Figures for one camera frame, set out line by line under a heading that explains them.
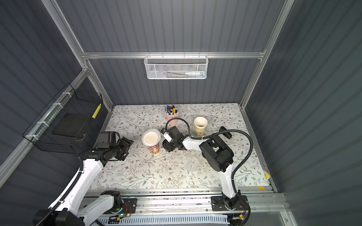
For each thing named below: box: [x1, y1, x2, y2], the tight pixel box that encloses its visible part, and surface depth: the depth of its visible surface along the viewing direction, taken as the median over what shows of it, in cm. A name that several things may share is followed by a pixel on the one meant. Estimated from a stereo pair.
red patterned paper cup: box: [141, 128, 162, 155], surface depth 84 cm
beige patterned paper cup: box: [194, 116, 208, 138], surface depth 93 cm
